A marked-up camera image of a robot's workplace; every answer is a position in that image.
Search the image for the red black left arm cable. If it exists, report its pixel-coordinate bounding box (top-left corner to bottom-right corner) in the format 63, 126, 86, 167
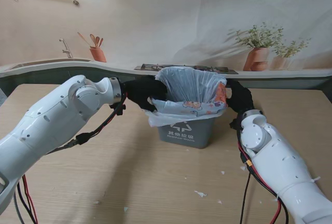
12, 93, 128, 224

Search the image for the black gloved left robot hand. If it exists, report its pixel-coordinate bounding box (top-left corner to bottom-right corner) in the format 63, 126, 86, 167
123, 76, 168, 113

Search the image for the white printed plastic bag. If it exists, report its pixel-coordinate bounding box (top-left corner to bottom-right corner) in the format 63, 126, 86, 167
146, 65, 229, 129

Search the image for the printed kitchen backdrop cloth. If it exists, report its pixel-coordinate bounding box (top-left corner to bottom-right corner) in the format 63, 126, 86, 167
0, 0, 332, 105

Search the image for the red black arm cable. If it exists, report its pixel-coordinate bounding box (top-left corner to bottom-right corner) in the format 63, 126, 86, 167
12, 93, 128, 224
237, 128, 290, 224

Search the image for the red black right arm cable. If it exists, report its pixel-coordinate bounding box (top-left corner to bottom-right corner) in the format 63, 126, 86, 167
237, 128, 290, 224

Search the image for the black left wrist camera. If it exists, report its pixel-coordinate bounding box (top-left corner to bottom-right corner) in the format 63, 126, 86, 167
110, 103, 127, 116

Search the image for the grey plastic waste bin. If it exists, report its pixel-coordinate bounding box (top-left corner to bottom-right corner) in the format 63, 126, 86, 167
155, 67, 229, 149

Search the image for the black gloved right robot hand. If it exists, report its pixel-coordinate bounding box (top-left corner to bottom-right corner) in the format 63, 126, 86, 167
225, 78, 255, 117

